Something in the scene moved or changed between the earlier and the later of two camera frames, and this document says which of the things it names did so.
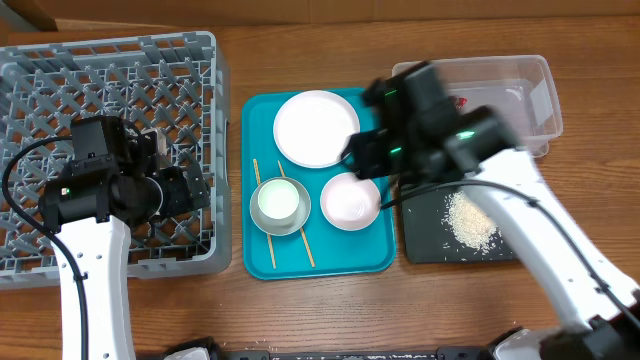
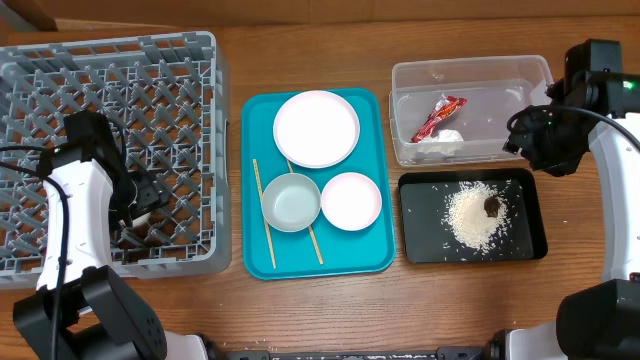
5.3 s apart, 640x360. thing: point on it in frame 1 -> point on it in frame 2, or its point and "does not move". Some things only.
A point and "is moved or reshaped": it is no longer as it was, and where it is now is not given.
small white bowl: [350, 203] does not move
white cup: [277, 202] is moved or reshaped
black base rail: [442, 353] does not move
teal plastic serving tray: [305, 211] does not move
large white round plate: [311, 128] does not move
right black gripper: [366, 150] -> [519, 140]
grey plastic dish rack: [171, 83] does not move
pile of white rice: [470, 225] does not move
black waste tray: [445, 225] does not move
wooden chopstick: [301, 230] -> [309, 227]
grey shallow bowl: [280, 207] is moved or reshaped
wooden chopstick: [269, 238] does not move
